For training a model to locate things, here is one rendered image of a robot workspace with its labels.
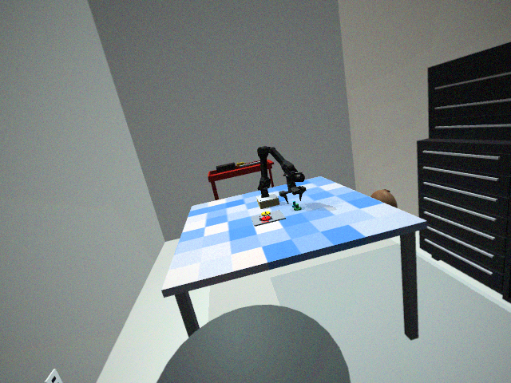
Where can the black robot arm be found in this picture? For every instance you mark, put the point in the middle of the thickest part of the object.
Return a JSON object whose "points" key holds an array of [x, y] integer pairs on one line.
{"points": [[292, 175]]}

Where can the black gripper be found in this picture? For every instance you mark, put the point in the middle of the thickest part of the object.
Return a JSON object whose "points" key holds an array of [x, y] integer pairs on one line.
{"points": [[283, 193]]}

